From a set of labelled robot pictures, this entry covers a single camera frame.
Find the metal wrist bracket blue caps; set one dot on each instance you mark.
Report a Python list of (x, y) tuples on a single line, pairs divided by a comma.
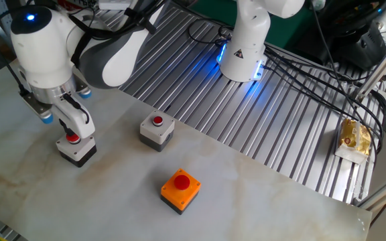
[(37, 105)]

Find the white grey box red button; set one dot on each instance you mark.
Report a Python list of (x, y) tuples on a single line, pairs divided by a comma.
[(156, 134)]

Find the orange box red mushroom button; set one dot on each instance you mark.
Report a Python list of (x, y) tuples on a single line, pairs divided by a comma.
[(179, 194)]

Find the blue metal shelf rack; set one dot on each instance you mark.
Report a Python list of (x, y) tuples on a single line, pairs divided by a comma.
[(0, 6)]

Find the red sign white characters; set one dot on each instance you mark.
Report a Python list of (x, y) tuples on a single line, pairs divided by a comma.
[(75, 3)]

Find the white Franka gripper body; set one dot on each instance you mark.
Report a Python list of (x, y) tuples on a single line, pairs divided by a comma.
[(82, 125)]

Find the black steering wheel controller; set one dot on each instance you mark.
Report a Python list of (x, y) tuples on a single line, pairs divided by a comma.
[(357, 47)]

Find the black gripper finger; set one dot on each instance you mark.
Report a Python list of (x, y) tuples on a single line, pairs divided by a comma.
[(64, 126), (70, 133)]

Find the white black box red button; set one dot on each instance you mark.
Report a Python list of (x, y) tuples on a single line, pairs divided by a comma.
[(79, 152)]

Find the yellow snack bag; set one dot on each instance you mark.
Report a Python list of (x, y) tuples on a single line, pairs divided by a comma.
[(354, 140)]

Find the marble pattern table mat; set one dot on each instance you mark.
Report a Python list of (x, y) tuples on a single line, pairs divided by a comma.
[(112, 187)]

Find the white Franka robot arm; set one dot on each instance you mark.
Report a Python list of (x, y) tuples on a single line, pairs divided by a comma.
[(42, 50)]

